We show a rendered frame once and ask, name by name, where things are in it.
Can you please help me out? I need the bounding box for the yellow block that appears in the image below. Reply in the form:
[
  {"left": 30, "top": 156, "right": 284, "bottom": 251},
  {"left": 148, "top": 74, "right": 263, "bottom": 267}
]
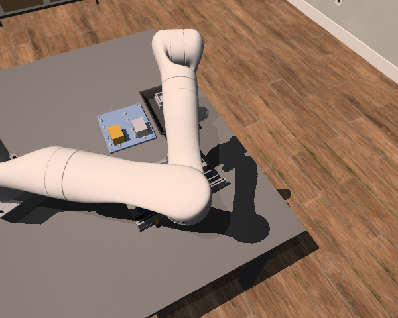
[{"left": 107, "top": 124, "right": 126, "bottom": 146}]

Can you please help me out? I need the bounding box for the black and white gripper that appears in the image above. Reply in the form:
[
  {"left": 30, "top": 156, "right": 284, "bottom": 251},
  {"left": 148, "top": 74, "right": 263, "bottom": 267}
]
[{"left": 199, "top": 107, "right": 209, "bottom": 122}]

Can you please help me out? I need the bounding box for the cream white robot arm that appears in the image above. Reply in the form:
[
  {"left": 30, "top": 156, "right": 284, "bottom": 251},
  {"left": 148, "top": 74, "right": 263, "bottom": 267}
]
[{"left": 0, "top": 29, "right": 212, "bottom": 225}]

